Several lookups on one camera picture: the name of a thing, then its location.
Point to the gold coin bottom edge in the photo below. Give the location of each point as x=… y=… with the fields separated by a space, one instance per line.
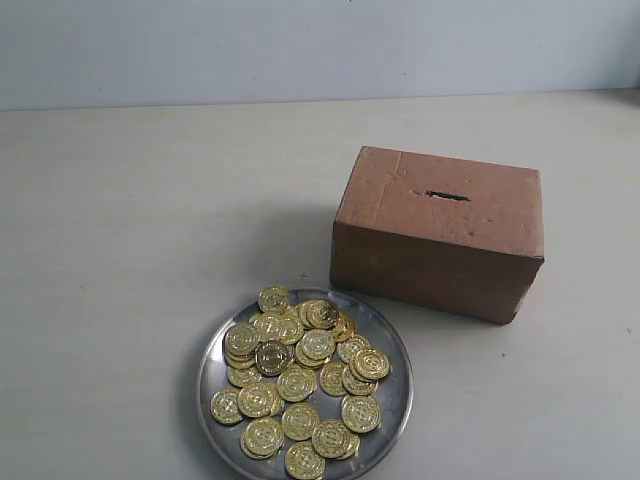
x=303 y=462

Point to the dark gold coin centre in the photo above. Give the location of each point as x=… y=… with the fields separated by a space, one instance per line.
x=272 y=358

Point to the gold coin top edge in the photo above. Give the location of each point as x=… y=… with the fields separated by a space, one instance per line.
x=274 y=299

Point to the gold coin edge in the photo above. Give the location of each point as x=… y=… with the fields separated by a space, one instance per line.
x=274 y=299
x=303 y=462

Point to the gold coin bottom left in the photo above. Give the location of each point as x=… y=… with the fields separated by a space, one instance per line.
x=262 y=438

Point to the gold coin left lower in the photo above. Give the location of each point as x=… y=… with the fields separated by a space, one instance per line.
x=258 y=399

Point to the gold coin lower centre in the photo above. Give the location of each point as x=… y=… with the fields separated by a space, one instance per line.
x=299 y=421

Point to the round steel plate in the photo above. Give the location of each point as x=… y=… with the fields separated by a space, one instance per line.
x=395 y=394

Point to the gold coin bottom right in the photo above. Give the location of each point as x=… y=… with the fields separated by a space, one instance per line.
x=331 y=438

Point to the gold coin right middle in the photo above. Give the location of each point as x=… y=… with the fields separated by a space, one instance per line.
x=331 y=379

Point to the gold coin centre upper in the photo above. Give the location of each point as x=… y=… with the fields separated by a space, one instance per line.
x=317 y=344

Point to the gold coin left upper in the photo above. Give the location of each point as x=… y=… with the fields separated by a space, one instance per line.
x=241 y=339

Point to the brown cardboard slotted box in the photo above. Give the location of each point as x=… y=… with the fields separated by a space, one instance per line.
x=459 y=236

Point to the gold coin right stack top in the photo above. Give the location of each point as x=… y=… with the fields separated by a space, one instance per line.
x=371 y=364

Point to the gold coin right lower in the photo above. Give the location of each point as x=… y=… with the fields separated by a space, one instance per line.
x=361 y=414

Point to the gold coin far left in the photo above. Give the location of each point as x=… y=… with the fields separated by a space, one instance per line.
x=224 y=408

